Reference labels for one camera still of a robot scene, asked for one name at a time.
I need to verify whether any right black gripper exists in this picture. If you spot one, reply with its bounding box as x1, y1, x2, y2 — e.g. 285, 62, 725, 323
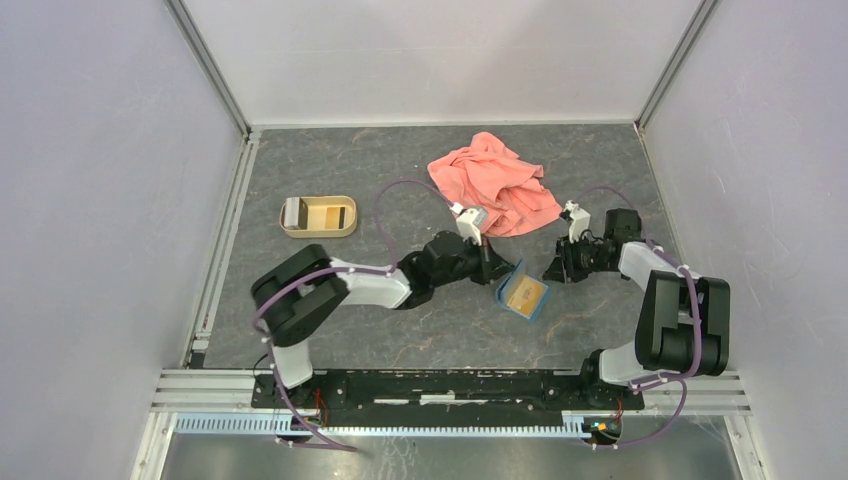
541, 232, 612, 283

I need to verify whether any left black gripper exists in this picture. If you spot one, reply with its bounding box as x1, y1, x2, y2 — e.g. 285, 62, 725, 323
432, 233, 516, 289

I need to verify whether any blue card holder wallet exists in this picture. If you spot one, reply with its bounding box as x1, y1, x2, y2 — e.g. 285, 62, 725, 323
495, 259, 550, 323

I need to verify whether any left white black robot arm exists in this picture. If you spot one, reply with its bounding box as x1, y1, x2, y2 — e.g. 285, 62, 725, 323
250, 231, 515, 408

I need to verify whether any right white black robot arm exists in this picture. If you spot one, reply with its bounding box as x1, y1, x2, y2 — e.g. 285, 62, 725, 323
543, 202, 731, 408

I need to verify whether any grey card stack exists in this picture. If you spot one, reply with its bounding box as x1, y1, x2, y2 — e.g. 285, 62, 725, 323
281, 197, 309, 230

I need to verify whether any pink crumpled cloth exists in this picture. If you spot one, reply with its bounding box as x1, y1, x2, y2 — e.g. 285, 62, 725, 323
427, 132, 562, 238

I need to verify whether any beige oval tray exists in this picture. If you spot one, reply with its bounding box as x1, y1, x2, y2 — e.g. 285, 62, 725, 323
278, 195, 358, 239

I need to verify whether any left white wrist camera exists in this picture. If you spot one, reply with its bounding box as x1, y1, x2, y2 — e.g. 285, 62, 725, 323
450, 202, 488, 246

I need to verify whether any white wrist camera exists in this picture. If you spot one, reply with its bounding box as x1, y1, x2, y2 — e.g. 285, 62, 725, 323
560, 200, 591, 244
450, 202, 488, 246

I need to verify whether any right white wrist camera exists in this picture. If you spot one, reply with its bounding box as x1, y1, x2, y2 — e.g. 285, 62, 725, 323
560, 200, 591, 244

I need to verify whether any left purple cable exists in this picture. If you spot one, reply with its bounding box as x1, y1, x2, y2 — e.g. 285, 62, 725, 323
251, 180, 462, 453

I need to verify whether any purple cable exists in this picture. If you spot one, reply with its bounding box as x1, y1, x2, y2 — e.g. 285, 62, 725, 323
572, 186, 704, 452
251, 180, 462, 453

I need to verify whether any white slotted cable duct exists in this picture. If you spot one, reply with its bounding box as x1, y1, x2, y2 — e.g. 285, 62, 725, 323
173, 413, 614, 440

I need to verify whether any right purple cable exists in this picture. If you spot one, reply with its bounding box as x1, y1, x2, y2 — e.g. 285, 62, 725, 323
572, 186, 704, 452

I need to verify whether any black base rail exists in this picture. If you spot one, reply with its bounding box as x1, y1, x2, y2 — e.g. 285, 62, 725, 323
251, 369, 645, 427

